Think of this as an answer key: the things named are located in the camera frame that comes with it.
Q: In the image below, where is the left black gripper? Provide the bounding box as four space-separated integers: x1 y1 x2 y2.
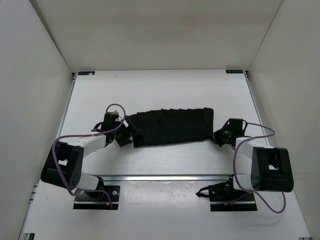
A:
113 115 142 147

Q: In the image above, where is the black pleated skirt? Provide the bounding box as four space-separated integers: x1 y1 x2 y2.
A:
128 107 214 148

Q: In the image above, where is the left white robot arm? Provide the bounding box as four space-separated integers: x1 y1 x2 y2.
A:
40 111 139 200

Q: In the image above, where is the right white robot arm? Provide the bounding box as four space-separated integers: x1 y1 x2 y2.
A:
212 118 294 200

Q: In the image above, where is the right blue corner label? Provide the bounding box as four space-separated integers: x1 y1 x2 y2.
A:
225 69 243 74

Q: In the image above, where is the blue corner label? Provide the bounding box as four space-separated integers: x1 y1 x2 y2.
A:
77 71 95 76
225 69 243 74

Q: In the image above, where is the left blue corner label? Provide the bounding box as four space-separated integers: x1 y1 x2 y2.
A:
77 71 95 76

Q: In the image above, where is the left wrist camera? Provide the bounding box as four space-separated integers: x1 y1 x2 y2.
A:
111 110 119 116

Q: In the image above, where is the aluminium front rail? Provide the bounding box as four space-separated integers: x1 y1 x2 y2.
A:
100 174 229 182

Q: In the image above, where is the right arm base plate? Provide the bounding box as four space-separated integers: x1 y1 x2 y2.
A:
195 179 258 212

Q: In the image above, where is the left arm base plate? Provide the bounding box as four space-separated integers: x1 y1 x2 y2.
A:
73 185 121 211

